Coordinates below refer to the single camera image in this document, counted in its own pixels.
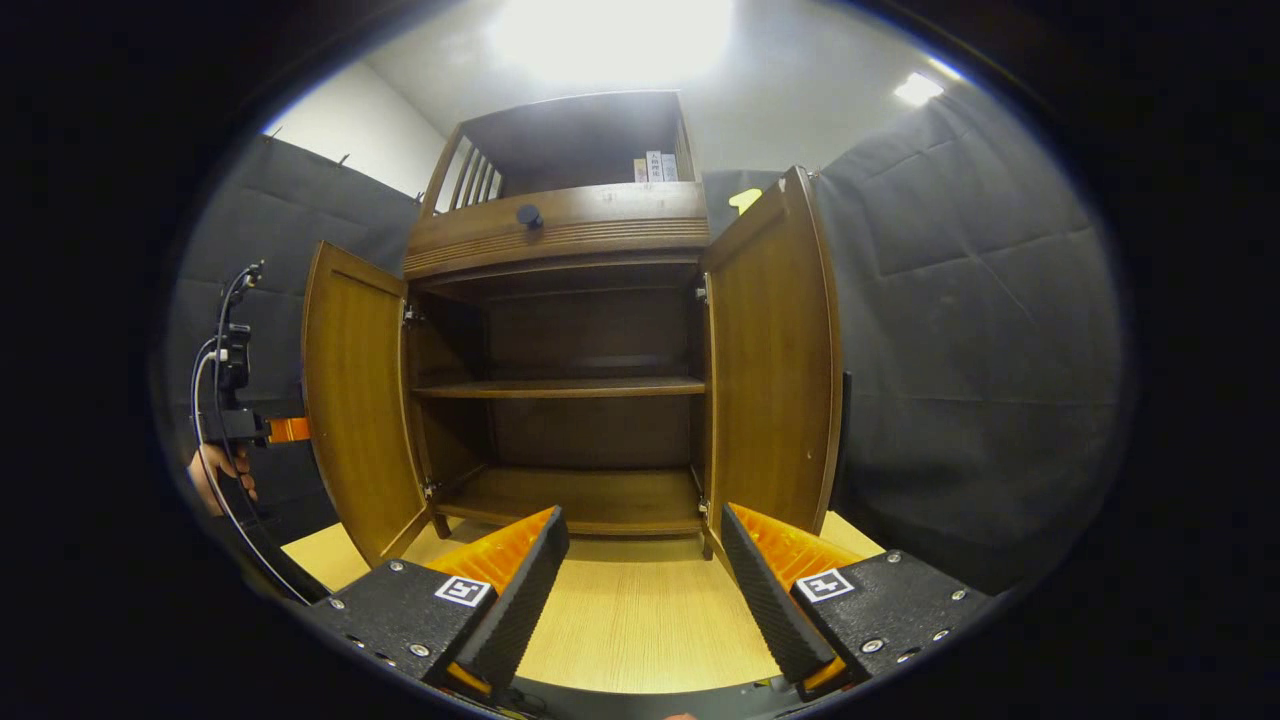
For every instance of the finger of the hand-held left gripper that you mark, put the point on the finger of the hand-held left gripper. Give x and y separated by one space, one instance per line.
290 430

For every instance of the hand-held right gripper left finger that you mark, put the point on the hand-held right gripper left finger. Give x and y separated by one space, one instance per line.
522 600

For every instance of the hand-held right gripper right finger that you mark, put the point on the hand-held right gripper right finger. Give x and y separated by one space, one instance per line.
768 600

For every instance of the wooden shoe cabinet door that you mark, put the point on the wooden shoe cabinet door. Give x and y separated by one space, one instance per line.
355 400
770 370

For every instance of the wooden double-door shoe cabinet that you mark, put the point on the wooden double-door shoe cabinet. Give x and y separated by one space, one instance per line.
570 130

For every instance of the wooden inner cabinet shelf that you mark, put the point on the wooden inner cabinet shelf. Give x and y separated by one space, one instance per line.
560 387

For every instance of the black round drawer knob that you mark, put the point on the black round drawer knob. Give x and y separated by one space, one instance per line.
529 216

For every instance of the small grey book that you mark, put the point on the small grey book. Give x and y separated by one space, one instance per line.
669 168

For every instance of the large ceiling light panel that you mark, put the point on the large ceiling light panel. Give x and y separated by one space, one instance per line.
610 40

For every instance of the small ceiling light panel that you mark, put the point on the small ceiling light panel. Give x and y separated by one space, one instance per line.
918 89

